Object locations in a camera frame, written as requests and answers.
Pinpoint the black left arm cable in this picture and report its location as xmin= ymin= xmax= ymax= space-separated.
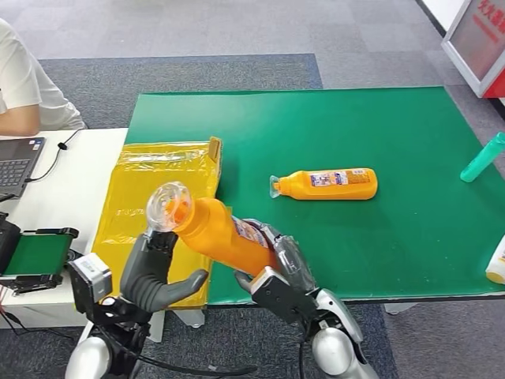
xmin=98 ymin=324 xmax=258 ymax=379

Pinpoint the orange bottle with clear cap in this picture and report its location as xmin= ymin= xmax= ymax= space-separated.
xmin=146 ymin=181 xmax=279 ymax=277
xmin=269 ymin=167 xmax=378 ymax=201

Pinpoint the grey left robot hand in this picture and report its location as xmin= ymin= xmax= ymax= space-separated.
xmin=120 ymin=230 xmax=209 ymax=313

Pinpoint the yellow plastic-wrapped box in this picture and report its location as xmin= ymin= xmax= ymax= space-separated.
xmin=91 ymin=137 xmax=222 ymax=310

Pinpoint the thin black floor cable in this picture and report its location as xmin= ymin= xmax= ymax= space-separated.
xmin=0 ymin=307 xmax=75 ymax=342

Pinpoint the white table support bracket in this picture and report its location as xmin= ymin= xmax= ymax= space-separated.
xmin=173 ymin=308 xmax=206 ymax=329
xmin=384 ymin=302 xmax=418 ymax=315

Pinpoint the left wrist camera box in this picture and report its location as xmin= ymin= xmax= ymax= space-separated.
xmin=66 ymin=253 xmax=113 ymax=315

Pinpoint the small green belt conveyor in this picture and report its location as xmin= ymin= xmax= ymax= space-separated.
xmin=0 ymin=212 xmax=80 ymax=295

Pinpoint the pale yellow bottle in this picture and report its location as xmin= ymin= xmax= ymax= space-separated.
xmin=485 ymin=236 xmax=505 ymax=286

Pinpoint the white red display stand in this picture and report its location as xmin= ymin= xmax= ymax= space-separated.
xmin=441 ymin=0 xmax=505 ymax=99

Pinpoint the thin black desk cable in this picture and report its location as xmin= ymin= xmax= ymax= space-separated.
xmin=24 ymin=129 xmax=81 ymax=184

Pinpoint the teal plastic bottle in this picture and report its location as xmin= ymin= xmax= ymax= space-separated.
xmin=460 ymin=131 xmax=505 ymax=183

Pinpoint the green table mat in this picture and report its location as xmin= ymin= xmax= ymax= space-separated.
xmin=125 ymin=86 xmax=505 ymax=306

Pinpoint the dark grey laptop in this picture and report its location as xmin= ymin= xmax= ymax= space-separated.
xmin=0 ymin=137 xmax=46 ymax=201

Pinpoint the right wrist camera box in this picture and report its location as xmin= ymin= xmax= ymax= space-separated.
xmin=250 ymin=266 xmax=317 ymax=325

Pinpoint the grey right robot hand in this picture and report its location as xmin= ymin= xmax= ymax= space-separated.
xmin=234 ymin=218 xmax=319 ymax=294

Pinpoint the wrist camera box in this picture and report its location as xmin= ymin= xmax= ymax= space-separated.
xmin=250 ymin=266 xmax=317 ymax=325
xmin=66 ymin=253 xmax=113 ymax=315

